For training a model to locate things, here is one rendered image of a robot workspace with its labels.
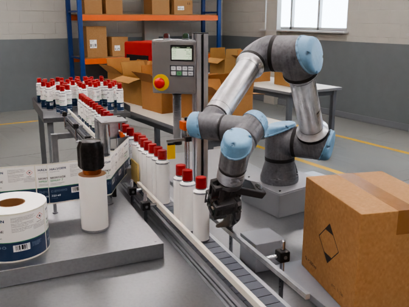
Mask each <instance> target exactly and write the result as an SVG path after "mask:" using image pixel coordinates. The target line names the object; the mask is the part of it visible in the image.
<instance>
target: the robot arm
mask: <svg viewBox="0 0 409 307"><path fill-rule="evenodd" d="M322 65H323V50H322V47H321V43H320V42H319V40H318V39H317V38H315V37H312V36H306V35H300V36H298V35H268V36H265V37H262V38H260V39H258V40H256V41H254V42H252V43H251V44H249V45H248V46H247V47H246V48H245V49H244V50H243V51H242V52H241V53H240V54H239V56H238V57H237V59H236V65H235V67H234V68H233V69H232V71H231V72H230V74H229V75H228V77H227V78H226V79H225V81H224V82H223V83H222V85H221V86H220V88H219V89H218V90H217V92H216V93H215V94H214V96H213V98H212V99H211V100H210V102H209V103H208V104H207V106H206V107H205V109H204V110H203V111H202V112H200V111H198V112H196V111H195V112H192V113H191V114H190V115H189V116H188V118H187V123H186V128H187V132H188V134H189V136H191V137H193V138H198V139H208V140H214V141H221V145H220V158H219V163H218V169H217V178H213V179H211V180H210V185H209V189H207V190H206V194H205V199H204V202H205V203H206V202H207V206H208V210H209V211H210V213H211V219H214V220H217V219H223V220H222V221H220V222H219V223H217V224H216V227H217V228H221V227H230V228H231V227H233V226H234V225H235V224H236V223H238V221H239V220H240V217H241V212H242V211H241V209H242V201H241V199H240V197H241V195H243V196H249V197H255V198H259V199H263V197H264V196H265V195H266V192H265V190H264V188H263V187H262V185H261V183H259V182H254V181H251V180H245V174H246V169H247V166H248V160H249V158H250V156H251V154H252V153H253V151H254V149H255V148H256V146H257V144H258V143H259V141H260V140H261V138H263V137H265V162H264V165H263V168H262V171H261V173H260V180H261V182H262V183H265V184H267V185H271V186H290V185H294V184H296V183H298V181H299V174H298V170H297V168H296V164H295V157H298V158H308V159H313V160H318V161H319V160H324V161H326V160H328V159H329V158H330V156H331V155H332V151H333V148H334V143H335V131H334V130H332V129H330V130H329V128H328V125H327V124H326V123H325V122H324V121H323V119H322V114H321V108H320V102H319V97H318V91H317V87H316V80H315V77H316V76H317V75H318V73H319V72H320V71H321V68H322ZM269 71H272V72H281V73H282V75H283V78H284V80H285V81H286V82H287V83H289V84H290V89H291V92H292V97H293V102H294V106H295V111H296V116H297V119H298V124H299V126H297V127H296V123H295V122H294V121H279V122H273V123H271V124H268V120H267V118H266V116H265V115H264V114H263V113H262V112H260V111H258V110H249V111H247V112H246V113H244V114H243V116H236V115H232V114H233V113H234V111H235V109H236V108H237V106H238V105H239V103H240V101H241V100H242V99H243V97H244V95H245V94H246V92H247V91H248V89H249V88H250V86H251V85H252V83H253V82H254V80H255V79H256V78H258V77H260V76H261V75H262V74H263V72H269ZM264 135H265V136H264ZM207 194H208V198H207ZM206 198H207V199H206Z"/></svg>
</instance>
